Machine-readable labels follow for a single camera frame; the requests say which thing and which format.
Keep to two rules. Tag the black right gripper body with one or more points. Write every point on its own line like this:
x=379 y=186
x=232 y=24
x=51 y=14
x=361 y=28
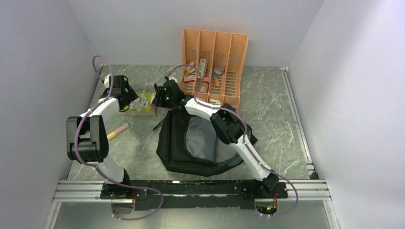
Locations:
x=162 y=99

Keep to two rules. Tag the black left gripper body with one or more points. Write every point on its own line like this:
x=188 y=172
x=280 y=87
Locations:
x=130 y=95

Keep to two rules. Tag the black student backpack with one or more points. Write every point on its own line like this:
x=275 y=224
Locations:
x=199 y=142

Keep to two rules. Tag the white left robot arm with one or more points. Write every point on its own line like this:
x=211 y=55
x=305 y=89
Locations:
x=86 y=136

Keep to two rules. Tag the white red staples box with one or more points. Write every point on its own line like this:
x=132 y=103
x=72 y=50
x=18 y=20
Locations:
x=189 y=78

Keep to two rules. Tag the pink bottle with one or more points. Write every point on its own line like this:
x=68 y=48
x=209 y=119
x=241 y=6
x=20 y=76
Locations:
x=205 y=85

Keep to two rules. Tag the pink yellow highlighter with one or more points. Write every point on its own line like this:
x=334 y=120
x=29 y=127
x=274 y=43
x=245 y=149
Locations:
x=117 y=131

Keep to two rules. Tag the white stapler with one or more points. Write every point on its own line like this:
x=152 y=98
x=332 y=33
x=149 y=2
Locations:
x=215 y=102

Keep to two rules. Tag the tall white green box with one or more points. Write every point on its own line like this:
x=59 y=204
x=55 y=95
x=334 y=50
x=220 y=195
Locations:
x=202 y=68

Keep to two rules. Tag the orange plastic desk organizer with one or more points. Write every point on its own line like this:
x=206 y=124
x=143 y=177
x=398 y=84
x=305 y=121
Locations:
x=213 y=65

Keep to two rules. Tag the grey tape roll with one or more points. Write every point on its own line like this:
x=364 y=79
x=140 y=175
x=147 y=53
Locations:
x=218 y=69

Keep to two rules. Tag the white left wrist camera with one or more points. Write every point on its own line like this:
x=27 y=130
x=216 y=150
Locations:
x=108 y=81

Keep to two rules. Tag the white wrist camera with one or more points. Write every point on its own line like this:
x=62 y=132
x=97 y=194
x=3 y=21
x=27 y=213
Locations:
x=173 y=78
x=108 y=81

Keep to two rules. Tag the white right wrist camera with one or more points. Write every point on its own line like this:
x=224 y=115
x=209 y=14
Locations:
x=173 y=78

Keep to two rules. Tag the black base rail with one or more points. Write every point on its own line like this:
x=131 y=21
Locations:
x=193 y=194

